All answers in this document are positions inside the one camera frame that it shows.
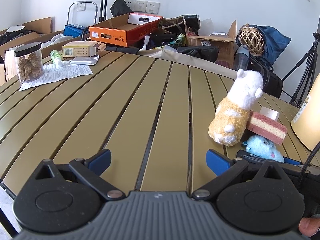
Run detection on person's right hand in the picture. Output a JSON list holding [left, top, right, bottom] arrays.
[[298, 218, 320, 237]]

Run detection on light blue plush toy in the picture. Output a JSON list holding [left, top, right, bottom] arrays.
[[242, 134, 284, 163]]

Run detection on pink white sponge cake toy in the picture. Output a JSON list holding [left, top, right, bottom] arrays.
[[246, 112, 287, 145]]

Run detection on white yellow alpaca plush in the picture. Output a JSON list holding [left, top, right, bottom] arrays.
[[208, 69, 263, 147]]

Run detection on yellow thermos jug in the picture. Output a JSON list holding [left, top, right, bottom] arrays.
[[291, 75, 320, 151]]

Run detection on khaki folding camping table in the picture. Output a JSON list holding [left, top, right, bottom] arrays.
[[0, 49, 320, 201]]

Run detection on printed paper leaflet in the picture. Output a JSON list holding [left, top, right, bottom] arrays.
[[20, 64, 93, 91]]

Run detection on grey blue water bottle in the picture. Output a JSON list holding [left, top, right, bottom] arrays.
[[233, 45, 250, 71]]

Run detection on small yellow paper box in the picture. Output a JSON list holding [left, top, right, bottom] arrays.
[[62, 41, 106, 57]]

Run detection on brown cardboard box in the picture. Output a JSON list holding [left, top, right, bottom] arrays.
[[184, 21, 237, 69]]

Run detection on dark blue fabric bag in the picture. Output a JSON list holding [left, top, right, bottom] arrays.
[[249, 24, 291, 67]]

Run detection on woven rattan ball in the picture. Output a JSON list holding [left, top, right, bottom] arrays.
[[238, 25, 265, 56]]

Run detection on clear jar with snacks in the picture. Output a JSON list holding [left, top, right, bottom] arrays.
[[14, 42, 44, 83]]

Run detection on orange cardboard box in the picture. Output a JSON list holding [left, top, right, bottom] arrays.
[[89, 12, 163, 47]]

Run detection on large open cardboard box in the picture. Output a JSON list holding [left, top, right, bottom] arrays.
[[0, 16, 65, 63]]

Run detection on black camera tripod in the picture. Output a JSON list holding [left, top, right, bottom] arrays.
[[281, 32, 320, 108]]

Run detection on black trolley handle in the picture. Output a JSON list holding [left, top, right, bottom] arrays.
[[99, 0, 107, 22]]

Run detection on white wall socket strip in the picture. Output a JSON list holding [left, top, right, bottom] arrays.
[[125, 0, 160, 15]]

